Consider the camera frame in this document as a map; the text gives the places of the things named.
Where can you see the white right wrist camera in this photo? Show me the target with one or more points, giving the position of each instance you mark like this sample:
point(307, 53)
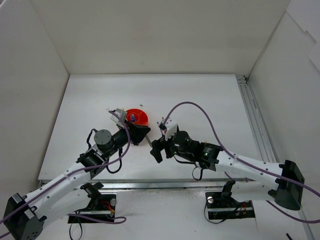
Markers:
point(170, 128)

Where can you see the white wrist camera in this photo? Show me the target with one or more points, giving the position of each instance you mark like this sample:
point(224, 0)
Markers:
point(118, 116)
point(170, 128)

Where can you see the green slim pen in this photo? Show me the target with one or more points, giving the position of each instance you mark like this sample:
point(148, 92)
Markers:
point(148, 141)

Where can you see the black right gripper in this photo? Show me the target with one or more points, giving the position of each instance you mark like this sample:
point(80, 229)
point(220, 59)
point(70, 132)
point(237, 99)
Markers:
point(164, 147)

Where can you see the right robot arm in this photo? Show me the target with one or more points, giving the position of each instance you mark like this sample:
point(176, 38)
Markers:
point(282, 180)

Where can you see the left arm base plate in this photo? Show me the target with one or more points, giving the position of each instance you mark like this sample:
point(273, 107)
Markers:
point(101, 206)

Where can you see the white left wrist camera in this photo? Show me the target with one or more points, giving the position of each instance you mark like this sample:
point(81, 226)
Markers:
point(118, 116)

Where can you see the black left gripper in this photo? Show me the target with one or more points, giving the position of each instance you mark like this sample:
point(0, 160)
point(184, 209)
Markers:
point(130, 133)

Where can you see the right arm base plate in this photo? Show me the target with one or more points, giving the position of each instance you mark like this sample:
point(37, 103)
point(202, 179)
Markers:
point(220, 206)

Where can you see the orange round divided organizer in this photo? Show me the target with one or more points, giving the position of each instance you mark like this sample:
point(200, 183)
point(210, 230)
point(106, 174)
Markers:
point(140, 116)

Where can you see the clear glue bottle blue cap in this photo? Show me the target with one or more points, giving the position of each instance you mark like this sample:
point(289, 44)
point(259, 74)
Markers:
point(132, 118)

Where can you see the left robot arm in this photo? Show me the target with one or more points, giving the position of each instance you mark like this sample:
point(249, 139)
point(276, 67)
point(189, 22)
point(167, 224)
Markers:
point(25, 217)

